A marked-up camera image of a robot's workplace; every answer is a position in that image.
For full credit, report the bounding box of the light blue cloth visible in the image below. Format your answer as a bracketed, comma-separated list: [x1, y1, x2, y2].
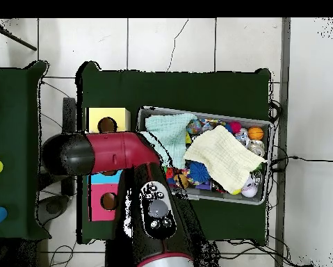
[139, 113, 198, 170]

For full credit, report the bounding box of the wooden box with three holes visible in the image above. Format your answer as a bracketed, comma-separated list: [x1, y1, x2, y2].
[87, 107, 131, 223]

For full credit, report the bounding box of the shallow silver mesh bin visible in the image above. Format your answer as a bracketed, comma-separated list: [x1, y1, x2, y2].
[136, 106, 274, 206]

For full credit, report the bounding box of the globe print ball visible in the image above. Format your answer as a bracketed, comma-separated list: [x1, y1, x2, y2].
[186, 119, 203, 136]

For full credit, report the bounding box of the brown teddy plush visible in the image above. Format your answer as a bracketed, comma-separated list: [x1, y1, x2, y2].
[173, 174, 190, 190]

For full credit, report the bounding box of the large blue spiky ball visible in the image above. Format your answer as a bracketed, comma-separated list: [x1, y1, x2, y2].
[188, 160, 211, 184]

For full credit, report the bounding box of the cream yellow cloth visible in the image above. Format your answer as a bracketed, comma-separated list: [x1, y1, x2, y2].
[184, 124, 268, 195]

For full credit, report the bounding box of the pink spiky ball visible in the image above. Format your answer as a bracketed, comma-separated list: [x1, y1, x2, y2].
[229, 121, 243, 134]

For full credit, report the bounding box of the orange ball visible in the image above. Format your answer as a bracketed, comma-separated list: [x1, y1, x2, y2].
[247, 126, 265, 140]

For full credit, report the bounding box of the silver can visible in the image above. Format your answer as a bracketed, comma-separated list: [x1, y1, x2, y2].
[248, 139, 266, 157]

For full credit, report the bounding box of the white ball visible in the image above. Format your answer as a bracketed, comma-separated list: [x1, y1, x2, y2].
[241, 177, 259, 198]

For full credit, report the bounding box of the grey round floor base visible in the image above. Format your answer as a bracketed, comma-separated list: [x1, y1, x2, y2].
[38, 194, 70, 227]

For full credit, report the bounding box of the dark green side table cloth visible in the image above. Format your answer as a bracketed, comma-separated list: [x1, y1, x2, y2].
[0, 60, 51, 241]

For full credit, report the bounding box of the black tripod leg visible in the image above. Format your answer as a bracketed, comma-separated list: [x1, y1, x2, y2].
[0, 23, 38, 51]

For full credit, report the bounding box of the black cable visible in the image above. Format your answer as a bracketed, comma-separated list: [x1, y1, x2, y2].
[268, 155, 333, 172]

